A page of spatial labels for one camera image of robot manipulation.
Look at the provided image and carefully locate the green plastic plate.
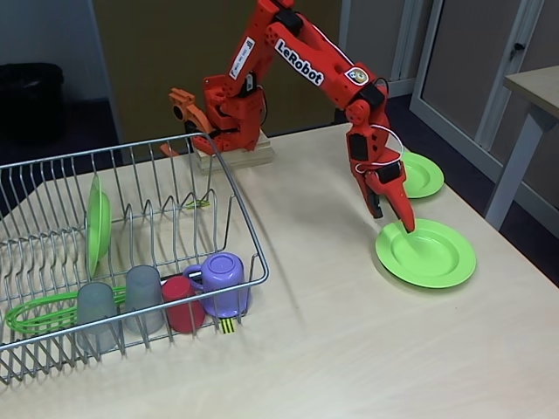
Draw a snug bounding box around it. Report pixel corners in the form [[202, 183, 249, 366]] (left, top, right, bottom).
[[400, 152, 445, 200], [86, 174, 113, 277], [374, 217, 478, 289]]

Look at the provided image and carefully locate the purple plastic mug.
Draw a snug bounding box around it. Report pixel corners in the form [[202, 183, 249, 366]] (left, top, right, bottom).
[[182, 251, 252, 319]]

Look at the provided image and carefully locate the red plastic cup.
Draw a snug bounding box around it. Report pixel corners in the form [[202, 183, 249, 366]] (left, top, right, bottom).
[[162, 276, 206, 335]]

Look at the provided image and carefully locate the grey translucent plastic cup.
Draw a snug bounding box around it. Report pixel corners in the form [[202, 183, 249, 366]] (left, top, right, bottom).
[[77, 282, 120, 352], [125, 264, 166, 335]]

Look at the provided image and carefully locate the green whisk with metal handle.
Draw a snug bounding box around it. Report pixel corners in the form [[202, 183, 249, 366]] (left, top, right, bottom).
[[4, 285, 130, 335]]

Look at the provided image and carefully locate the wooden base block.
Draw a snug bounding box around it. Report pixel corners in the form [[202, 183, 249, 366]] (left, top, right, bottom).
[[194, 133, 275, 175]]

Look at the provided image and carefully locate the grey cabinet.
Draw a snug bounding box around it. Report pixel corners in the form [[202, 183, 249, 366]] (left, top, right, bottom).
[[335, 0, 559, 206]]

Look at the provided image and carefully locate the beige side table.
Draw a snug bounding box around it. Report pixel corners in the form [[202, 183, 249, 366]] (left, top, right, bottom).
[[483, 65, 559, 230]]

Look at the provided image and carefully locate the orange table clamp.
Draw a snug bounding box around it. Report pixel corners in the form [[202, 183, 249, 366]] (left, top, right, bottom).
[[159, 86, 217, 158]]

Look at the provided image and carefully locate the brown partition board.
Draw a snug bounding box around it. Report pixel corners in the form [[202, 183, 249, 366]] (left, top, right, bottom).
[[93, 0, 342, 143]]

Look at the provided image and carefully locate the black trash bin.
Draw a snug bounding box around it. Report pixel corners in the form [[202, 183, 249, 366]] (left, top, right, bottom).
[[0, 63, 66, 145]]

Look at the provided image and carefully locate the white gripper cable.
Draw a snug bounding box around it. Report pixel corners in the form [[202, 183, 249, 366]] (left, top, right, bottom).
[[355, 125, 405, 174]]

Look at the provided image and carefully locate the metal wire dish rack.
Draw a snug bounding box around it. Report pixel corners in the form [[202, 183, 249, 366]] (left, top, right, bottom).
[[0, 130, 270, 385]]

